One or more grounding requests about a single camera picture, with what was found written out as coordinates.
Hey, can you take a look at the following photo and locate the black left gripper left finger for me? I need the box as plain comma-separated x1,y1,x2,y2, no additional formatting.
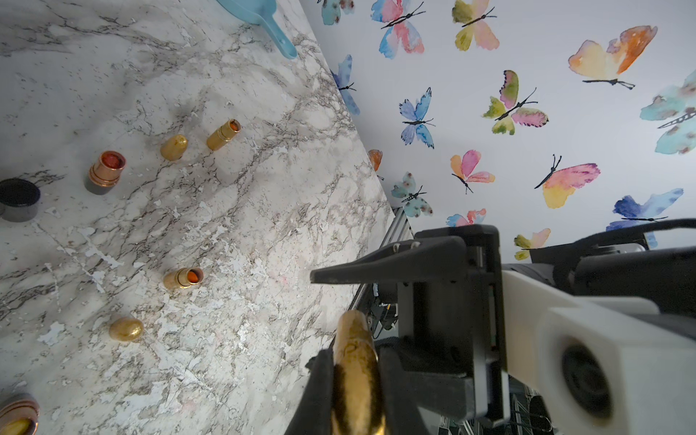
285,350,334,435

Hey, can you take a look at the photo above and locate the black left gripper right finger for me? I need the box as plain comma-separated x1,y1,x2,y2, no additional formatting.
379,347,428,435

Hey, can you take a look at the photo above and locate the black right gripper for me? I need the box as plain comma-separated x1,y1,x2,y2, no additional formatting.
310,225,510,427

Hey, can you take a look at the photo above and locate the gold lipstick tube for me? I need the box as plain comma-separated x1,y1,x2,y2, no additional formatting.
331,310,386,434

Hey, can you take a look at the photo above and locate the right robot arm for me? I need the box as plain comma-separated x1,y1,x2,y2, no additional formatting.
287,219,695,434

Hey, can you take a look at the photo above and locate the gold lipstick base orange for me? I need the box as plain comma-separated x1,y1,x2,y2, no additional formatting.
206,119,241,152

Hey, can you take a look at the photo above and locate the small gold lipstick cap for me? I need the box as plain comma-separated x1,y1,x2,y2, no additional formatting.
161,134,189,161

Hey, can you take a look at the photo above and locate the red lipstick gold base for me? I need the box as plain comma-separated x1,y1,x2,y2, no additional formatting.
84,150,126,195

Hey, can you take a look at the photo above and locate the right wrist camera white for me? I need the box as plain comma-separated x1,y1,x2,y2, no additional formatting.
502,271,695,434

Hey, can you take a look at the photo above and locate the light blue handled dish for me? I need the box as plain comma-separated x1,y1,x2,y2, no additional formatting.
217,0,297,60

